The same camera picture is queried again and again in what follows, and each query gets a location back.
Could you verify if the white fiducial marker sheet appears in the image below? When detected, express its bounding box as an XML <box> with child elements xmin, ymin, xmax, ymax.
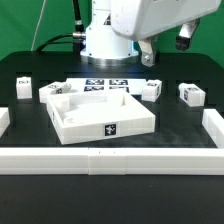
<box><xmin>66</xmin><ymin>78</ymin><xmax>146</xmax><ymax>95</ymax></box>

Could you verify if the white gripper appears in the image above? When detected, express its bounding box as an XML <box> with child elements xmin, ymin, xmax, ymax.
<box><xmin>111</xmin><ymin>0</ymin><xmax>222</xmax><ymax>67</ymax></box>

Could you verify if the white thin cable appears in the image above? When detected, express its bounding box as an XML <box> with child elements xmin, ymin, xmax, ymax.
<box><xmin>31</xmin><ymin>0</ymin><xmax>48</xmax><ymax>52</ymax></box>

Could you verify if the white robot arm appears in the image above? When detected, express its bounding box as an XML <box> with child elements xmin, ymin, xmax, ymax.
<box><xmin>81</xmin><ymin>0</ymin><xmax>222</xmax><ymax>67</ymax></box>

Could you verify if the white square tabletop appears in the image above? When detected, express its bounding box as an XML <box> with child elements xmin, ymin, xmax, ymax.
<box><xmin>46</xmin><ymin>89</ymin><xmax>156</xmax><ymax>145</ymax></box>

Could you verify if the white U-shaped obstacle fence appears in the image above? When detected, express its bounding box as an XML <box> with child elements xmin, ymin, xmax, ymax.
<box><xmin>0</xmin><ymin>147</ymin><xmax>224</xmax><ymax>175</ymax></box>

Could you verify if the black cable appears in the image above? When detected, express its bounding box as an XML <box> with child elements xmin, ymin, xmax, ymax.
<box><xmin>35</xmin><ymin>0</ymin><xmax>88</xmax><ymax>53</ymax></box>

